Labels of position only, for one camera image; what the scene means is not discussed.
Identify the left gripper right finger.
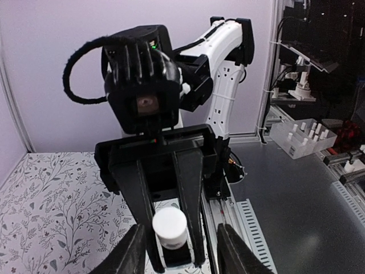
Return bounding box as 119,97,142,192
217,223,273,274

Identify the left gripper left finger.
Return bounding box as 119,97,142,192
91,224,146,274

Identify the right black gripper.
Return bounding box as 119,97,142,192
95,124,217,273

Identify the white capped nail polish bottle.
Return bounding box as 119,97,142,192
152,207,192,267

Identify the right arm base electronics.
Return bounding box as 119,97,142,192
203,136,245,201

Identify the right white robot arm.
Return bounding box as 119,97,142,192
95,17,254,273

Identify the floral patterned table mat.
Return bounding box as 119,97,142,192
0,151,212,274

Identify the clear bin of bottles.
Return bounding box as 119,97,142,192
269,119,337,159

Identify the red and black object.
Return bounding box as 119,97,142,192
335,120,363,153

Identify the right aluminium frame post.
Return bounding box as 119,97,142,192
256,1,282,145

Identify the aluminium frame post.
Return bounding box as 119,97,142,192
256,1,282,145
1,47,35,153

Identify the left aluminium frame post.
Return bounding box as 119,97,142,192
1,47,35,153

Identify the right black cable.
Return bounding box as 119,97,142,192
63,35,115,105

